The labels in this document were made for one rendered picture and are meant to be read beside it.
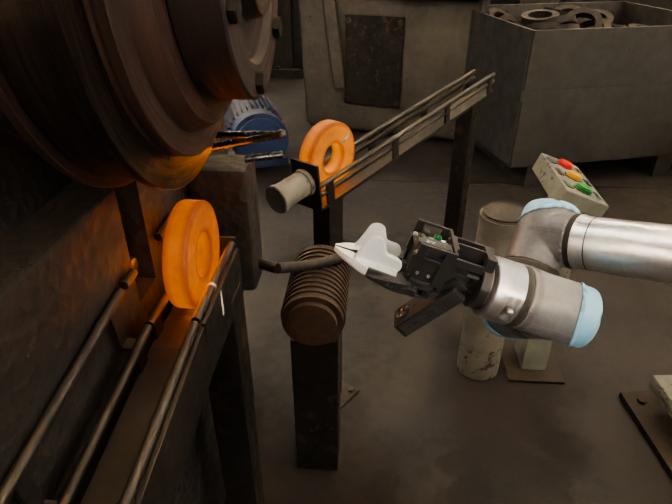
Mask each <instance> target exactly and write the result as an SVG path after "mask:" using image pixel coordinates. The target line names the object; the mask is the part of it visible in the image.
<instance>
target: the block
mask: <svg viewBox="0 0 672 504"><path fill-rule="evenodd" d="M189 185H190V191H191V198H192V200H205V201H207V202H209V203H210V204H211V206H212V207H213V209H214V212H215V215H216V219H217V223H218V229H219V236H235V237H236V244H237V248H239V255H240V264H241V273H242V283H243V290H254V289H256V288H257V285H258V282H259V280H260V277H261V274H262V271H263V270H262V269H259V259H260V258H263V255H262V243H261V231H260V219H259V206H258V194H257V182H256V170H255V162H248V163H245V160H244V155H230V154H210V155H209V157H208V159H207V161H206V163H205V165H204V166H203V168H202V169H201V171H200V172H199V173H198V175H197V176H196V177H195V178H194V179H193V180H192V181H191V182H190V183H189Z"/></svg>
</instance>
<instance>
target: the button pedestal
mask: <svg viewBox="0 0 672 504"><path fill-rule="evenodd" d="M547 156H548V157H550V158H553V160H554V161H555V163H556V164H554V163H551V162H550V161H549V159H548V158H547ZM558 160H559V159H557V158H554V157H552V156H549V155H546V154H544V153H541V154H540V156H539V157H538V159H537V161H536V162H535V164H534V166H533V167H532V169H533V171H534V173H535V174H536V176H537V178H538V179H539V181H540V183H541V184H542V186H543V188H544V189H545V191H546V193H547V194H548V197H547V198H550V199H555V200H558V201H560V200H562V201H565V202H568V203H570V204H572V205H574V206H575V207H576V208H577V209H578V210H579V211H580V213H581V214H587V215H589V216H594V217H602V216H603V214H604V213H605V212H606V210H607V209H608V207H609V206H608V205H607V204H606V202H605V201H604V200H603V198H602V197H601V196H600V195H599V193H598V192H597V191H596V190H595V188H594V187H593V186H592V185H591V183H590V182H589V181H588V180H587V178H586V177H585V176H584V174H583V173H582V172H581V171H580V169H579V168H578V167H577V166H575V165H573V168H572V169H568V168H566V167H564V166H562V165H560V164H559V163H558ZM555 168H558V169H560V170H561V171H562V172H563V174H564V175H565V176H563V175H560V174H558V172H557V171H556V169H555ZM568 170H573V171H575V172H577V173H579V174H580V175H581V176H582V180H581V181H578V180H575V179H573V178H571V177H569V176H568V175H567V174H566V172H567V171H568ZM563 180H566V181H568V182H570V184H571V185H572V186H573V188H574V189H572V188H570V187H567V185H566V184H565V182H564V181H563ZM579 182H581V183H584V184H586V185H588V186H589V187H590V188H592V191H593V192H592V193H591V194H587V193H584V192H582V191H580V190H579V189H578V188H576V187H575V185H576V183H579ZM570 273H571V269H568V268H562V271H561V274H560V277H563V278H566V279H569V277H570ZM551 345H552V340H539V339H517V340H510V339H506V338H505V339H504V344H503V349H502V354H501V358H502V361H503V365H504V369H505V372H506V376H507V380H508V382H525V383H545V384H565V381H564V379H563V376H562V374H561V371H560V369H559V366H558V364H557V361H556V359H555V356H554V354H553V351H552V349H551Z"/></svg>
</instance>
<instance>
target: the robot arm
mask: <svg viewBox="0 0 672 504"><path fill-rule="evenodd" d="M425 224H427V225H430V226H433V227H436V228H439V229H442V231H441V233H440V235H437V234H435V235H434V236H430V229H428V228H425V227H424V225H425ZM423 227H424V228H423ZM422 229H423V230H422ZM421 231H422V232H421ZM334 251H335V252H336V253H337V254H338V255H339V256H340V257H341V258H342V259H343V260H344V261H346V262H347V263H348V264H349V265H350V266H352V267H353V268H354V269H355V270H357V271H358V272H360V273H361V274H363V275H365V277H366V278H368V279H369V280H371V281H373V282H375V283H376V284H378V285H380V286H382V287H384V288H386V289H388V290H390V291H393V292H396V293H399V294H404V295H408V296H410V297H413V298H412V299H411V300H409V301H408V302H406V303H405V304H403V305H402V306H400V307H398V308H397V309H396V310H395V312H394V328H395V329H396V330H397V331H399V332H400V333H401V334H402V335H403V336H404V337H406V336H408V335H410V334H411V333H413V332H415V331H416V330H418V329H419V328H421V327H423V326H424V325H426V324H427V323H429V322H431V321H432V320H434V319H436V318H437V317H439V316H440V315H442V314H444V313H445V312H447V311H448V310H450V309H452V308H453V307H455V306H457V305H458V304H460V303H461V302H463V304H464V305H465V306H467V307H470V308H471V309H472V312H473V314H474V315H475V316H476V317H480V318H481V319H482V322H483V324H484V325H485V327H486V328H487V329H488V330H489V331H490V332H492V333H493V334H495V335H497V336H499V337H503V338H506V339H510V340H517V339H539V340H552V341H556V342H559V343H562V344H565V346H567V347H570V346H572V347H577V348H579V347H583V346H585V345H587V344H588V343H589V342H590V341H591V340H592V339H593V338H594V336H595V335H596V333H597V331H598V329H599V326H600V323H601V318H602V314H603V302H602V298H601V295H600V293H599V292H598V291H597V290H596V289H594V288H592V287H590V286H587V285H585V283H583V282H581V283H578V282H575V281H572V280H569V279H566V278H563V277H560V274H561V271H562V268H568V269H574V270H579V269H583V270H589V271H594V272H600V273H606V274H612V275H618V276H623V277H629V278H635V279H641V280H647V281H652V282H658V283H664V284H670V285H672V225H671V224H661V223H652V222H642V221H632V220H623V219H613V218H603V217H594V216H589V215H587V214H581V213H580V211H579V210H578V209H577V208H576V207H575V206H574V205H572V204H570V203H568V202H565V201H562V200H560V201H558V200H555V199H550V198H542V199H536V200H533V201H531V202H529V203H528V204H527V205H526V206H525V207H524V210H523V212H522V214H521V216H520V217H519V219H518V221H517V227H516V230H515V233H514V236H513V238H512V241H511V244H510V247H509V249H508V252H507V255H506V258H503V257H500V256H495V255H494V253H495V251H494V248H491V247H488V246H485V245H481V244H478V243H475V242H472V241H469V240H466V239H463V238H460V237H457V236H455V235H454V232H453V229H449V228H446V227H443V226H440V225H437V224H434V223H431V222H428V221H425V220H422V219H419V218H418V221H417V223H416V225H415V227H414V229H413V231H412V232H411V234H410V236H409V239H408V241H407V243H406V249H405V251H403V250H401V247H400V245H399V244H397V243H395V242H392V241H389V240H388V239H387V237H386V228H385V226H384V225H383V224H381V223H373V224H371V225H370V226H369V227H368V229H367V230H366V231H365V232H364V234H363V235H362V236H361V237H360V239H359V240H358V241H357V242H356V243H336V244H335V248H334Z"/></svg>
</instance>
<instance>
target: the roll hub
mask: <svg viewBox="0 0 672 504"><path fill-rule="evenodd" d="M166 4H167V9H168V13H169V17H170V21H171V25H172V28H173V32H174V35H175V38H176V42H177V45H178V48H179V50H180V53H181V56H182V58H183V61H184V63H185V65H186V68H187V70H188V72H189V74H190V76H191V77H192V79H193V81H194V82H195V84H196V85H197V87H198V88H199V89H200V90H201V91H202V92H203V93H204V94H205V95H206V96H207V97H209V98H212V99H239V100H257V99H259V98H260V97H261V96H262V94H258V93H257V90H256V86H255V78H256V73H257V71H258V70H264V71H265V72H266V77H267V85H268V82H269V78H270V74H271V70H272V65H273V58H274V51H275V42H276V38H274V36H273V30H272V24H273V18H274V17H277V8H278V0H241V5H242V18H241V22H239V23H238V24H230V22H229V20H228V16H227V12H226V0H166Z"/></svg>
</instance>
